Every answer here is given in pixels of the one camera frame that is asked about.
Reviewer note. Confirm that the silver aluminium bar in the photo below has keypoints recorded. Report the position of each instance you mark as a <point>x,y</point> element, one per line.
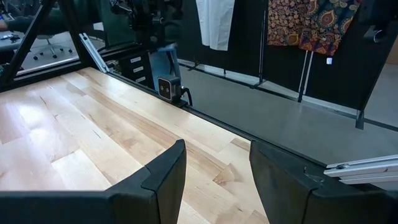
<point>367,171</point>
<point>93,53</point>

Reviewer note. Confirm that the white hanging cloth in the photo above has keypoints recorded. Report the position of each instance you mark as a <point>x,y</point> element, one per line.
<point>214,21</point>

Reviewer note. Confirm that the black drawer cabinet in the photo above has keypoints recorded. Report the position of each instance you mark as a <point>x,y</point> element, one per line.
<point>136,68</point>

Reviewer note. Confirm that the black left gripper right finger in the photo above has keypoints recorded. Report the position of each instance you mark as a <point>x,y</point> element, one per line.
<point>295,202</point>

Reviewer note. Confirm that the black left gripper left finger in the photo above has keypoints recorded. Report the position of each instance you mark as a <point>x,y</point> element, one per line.
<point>93,207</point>

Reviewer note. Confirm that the black table frame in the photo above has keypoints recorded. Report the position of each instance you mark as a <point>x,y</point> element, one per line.
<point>46,72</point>

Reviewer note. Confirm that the paisley patterned hanging cloth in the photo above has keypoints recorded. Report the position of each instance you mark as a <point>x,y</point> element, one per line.
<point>311,25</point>

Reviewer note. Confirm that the black curtain backdrop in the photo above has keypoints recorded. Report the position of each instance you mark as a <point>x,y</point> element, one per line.
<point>348,71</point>

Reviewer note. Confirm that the white stand poles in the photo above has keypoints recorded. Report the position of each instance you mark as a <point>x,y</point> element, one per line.
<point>305,74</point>

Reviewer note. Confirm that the small grey camera box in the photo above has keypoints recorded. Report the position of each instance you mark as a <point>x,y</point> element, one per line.
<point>168,88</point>

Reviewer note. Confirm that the grey office chair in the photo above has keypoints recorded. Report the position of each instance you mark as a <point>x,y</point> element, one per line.
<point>51,46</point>

